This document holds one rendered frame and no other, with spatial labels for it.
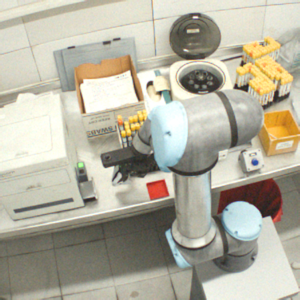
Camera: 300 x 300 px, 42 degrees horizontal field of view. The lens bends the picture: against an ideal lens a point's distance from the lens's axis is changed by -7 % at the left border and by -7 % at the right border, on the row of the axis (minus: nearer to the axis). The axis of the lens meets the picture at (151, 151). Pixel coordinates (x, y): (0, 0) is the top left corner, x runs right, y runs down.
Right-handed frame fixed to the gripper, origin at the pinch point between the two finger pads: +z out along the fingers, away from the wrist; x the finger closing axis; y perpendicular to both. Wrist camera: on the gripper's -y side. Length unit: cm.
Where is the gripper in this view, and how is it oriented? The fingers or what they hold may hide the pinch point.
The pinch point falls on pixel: (112, 183)
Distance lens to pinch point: 145.2
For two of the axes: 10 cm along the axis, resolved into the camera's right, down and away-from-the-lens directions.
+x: -2.2, -7.7, 6.0
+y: 8.7, 1.2, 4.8
